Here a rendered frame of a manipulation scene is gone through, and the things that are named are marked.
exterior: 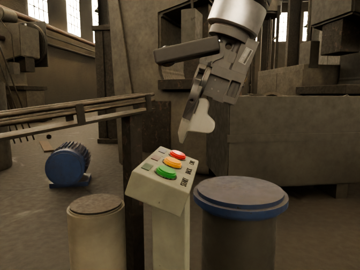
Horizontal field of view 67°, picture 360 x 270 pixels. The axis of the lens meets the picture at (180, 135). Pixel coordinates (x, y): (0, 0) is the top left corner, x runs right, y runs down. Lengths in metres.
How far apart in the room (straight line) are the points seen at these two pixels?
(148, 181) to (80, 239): 0.20
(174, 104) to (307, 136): 1.17
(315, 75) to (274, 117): 1.76
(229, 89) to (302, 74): 3.09
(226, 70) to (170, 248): 0.38
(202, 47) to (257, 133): 1.47
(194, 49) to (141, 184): 0.25
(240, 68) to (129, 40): 2.37
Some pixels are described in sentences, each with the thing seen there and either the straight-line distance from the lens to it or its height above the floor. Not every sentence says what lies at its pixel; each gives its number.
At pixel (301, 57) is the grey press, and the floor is 1.19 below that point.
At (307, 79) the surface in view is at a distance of 3.57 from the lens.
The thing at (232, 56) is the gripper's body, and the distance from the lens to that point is 0.49.
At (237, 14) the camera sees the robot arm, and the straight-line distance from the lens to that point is 0.47.
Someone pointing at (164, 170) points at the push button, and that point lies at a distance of 0.51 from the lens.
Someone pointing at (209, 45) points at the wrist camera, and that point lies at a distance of 0.48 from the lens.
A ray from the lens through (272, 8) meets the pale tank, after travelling 8.72.
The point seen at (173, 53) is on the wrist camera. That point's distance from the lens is 0.48.
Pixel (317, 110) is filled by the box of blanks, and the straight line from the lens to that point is 2.09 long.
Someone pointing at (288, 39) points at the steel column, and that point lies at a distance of 8.61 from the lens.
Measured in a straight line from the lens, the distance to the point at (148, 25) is 2.73.
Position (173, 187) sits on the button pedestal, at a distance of 0.49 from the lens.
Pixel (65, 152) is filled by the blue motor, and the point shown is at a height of 0.31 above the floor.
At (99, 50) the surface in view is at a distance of 4.44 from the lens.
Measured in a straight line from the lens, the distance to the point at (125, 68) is 2.77.
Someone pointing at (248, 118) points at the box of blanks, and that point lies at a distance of 1.87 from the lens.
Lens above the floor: 0.75
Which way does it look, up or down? 8 degrees down
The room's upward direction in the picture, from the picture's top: straight up
